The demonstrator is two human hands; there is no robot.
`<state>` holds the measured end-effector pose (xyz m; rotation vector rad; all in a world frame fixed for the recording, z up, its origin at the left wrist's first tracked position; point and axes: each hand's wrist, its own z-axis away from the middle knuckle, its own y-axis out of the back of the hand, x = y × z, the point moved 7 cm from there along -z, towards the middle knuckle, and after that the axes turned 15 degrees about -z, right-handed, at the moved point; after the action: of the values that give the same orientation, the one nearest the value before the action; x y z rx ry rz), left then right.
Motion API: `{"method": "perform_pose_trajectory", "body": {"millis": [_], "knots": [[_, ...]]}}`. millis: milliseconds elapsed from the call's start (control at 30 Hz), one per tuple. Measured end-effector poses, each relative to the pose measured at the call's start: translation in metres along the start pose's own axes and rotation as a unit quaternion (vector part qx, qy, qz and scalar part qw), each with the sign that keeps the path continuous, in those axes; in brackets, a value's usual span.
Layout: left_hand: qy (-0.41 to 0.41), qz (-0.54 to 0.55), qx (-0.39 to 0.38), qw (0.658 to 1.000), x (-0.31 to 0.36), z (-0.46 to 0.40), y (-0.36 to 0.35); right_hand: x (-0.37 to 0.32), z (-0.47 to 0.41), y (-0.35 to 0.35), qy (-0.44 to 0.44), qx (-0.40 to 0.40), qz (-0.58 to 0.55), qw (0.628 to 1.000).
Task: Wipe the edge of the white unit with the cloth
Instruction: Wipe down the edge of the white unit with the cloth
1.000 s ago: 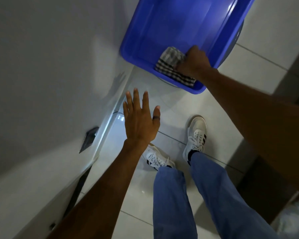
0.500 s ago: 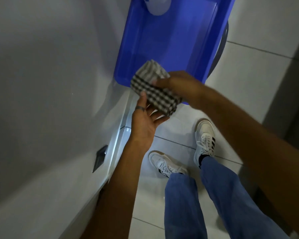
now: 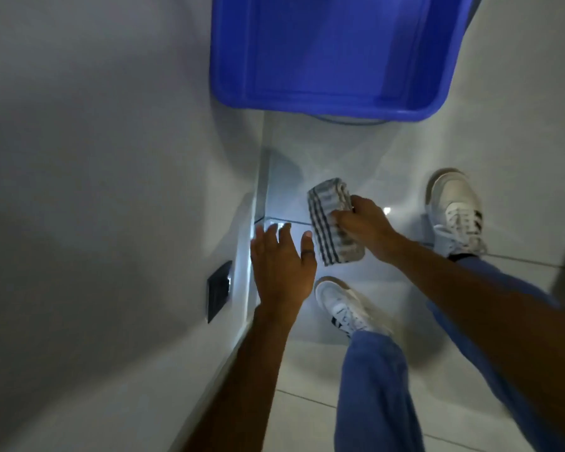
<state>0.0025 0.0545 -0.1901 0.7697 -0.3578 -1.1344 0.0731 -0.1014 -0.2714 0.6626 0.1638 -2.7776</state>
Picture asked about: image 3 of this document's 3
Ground person's left hand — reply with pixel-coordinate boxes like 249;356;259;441
250;222;318;321

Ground person's right hand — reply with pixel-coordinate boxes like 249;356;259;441
331;195;408;264

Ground striped grey cloth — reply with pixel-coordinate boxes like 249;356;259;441
307;178;365;267

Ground person's right forearm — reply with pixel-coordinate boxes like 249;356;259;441
386;235;565;450

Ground person's left forearm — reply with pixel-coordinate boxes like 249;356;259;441
183;306;296;452

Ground white sneaker black stripes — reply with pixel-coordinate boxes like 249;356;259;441
314;277;392;339
425;169;487;259

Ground blue trousers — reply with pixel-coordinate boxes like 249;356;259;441
333;255;565;452

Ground blue plastic tub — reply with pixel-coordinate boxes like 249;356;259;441
209;0;475;123

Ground black wall socket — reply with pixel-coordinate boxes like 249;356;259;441
206;261;233;324

